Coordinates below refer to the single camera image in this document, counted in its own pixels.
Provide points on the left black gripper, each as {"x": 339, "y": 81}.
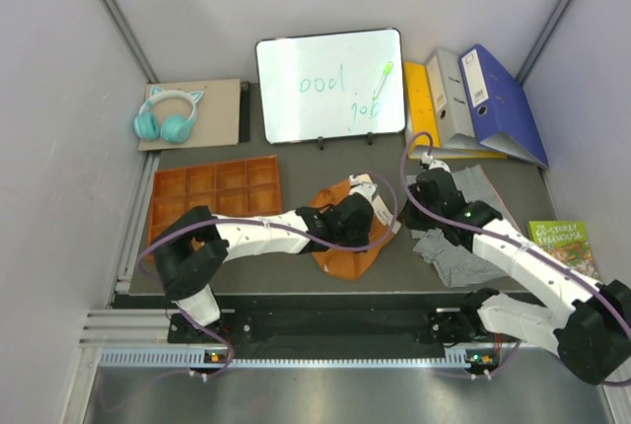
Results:
{"x": 363, "y": 240}

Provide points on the green treehouse book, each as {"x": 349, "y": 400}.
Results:
{"x": 567, "y": 241}

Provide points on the orange compartment tray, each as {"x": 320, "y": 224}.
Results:
{"x": 237, "y": 188}

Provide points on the whiteboard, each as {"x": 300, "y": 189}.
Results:
{"x": 316, "y": 87}

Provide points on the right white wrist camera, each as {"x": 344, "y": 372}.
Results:
{"x": 429, "y": 163}

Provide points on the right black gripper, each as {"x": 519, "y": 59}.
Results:
{"x": 410, "y": 220}

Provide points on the blue binder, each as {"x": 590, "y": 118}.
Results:
{"x": 500, "y": 113}

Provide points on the beige board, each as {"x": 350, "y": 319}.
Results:
{"x": 218, "y": 114}

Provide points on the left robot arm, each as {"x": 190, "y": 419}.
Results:
{"x": 190, "y": 251}

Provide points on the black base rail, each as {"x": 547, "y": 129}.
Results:
{"x": 344, "y": 332}

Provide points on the grey binder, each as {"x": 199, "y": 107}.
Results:
{"x": 450, "y": 103}

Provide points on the green marker pen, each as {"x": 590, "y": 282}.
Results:
{"x": 386, "y": 71}

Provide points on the yellow binder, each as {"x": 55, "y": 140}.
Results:
{"x": 421, "y": 116}

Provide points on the teal cat-ear headphones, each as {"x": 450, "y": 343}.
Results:
{"x": 176, "y": 128}

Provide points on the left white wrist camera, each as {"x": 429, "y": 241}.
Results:
{"x": 364, "y": 186}

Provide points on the grey striped underwear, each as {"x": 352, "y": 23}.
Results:
{"x": 455, "y": 265}

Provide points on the grey cable duct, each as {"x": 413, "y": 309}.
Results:
{"x": 199, "y": 358}

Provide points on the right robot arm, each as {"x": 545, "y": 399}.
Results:
{"x": 582, "y": 321}

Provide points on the orange underwear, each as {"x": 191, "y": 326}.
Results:
{"x": 350, "y": 263}

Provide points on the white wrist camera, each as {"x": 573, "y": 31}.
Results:
{"x": 364, "y": 186}
{"x": 429, "y": 163}

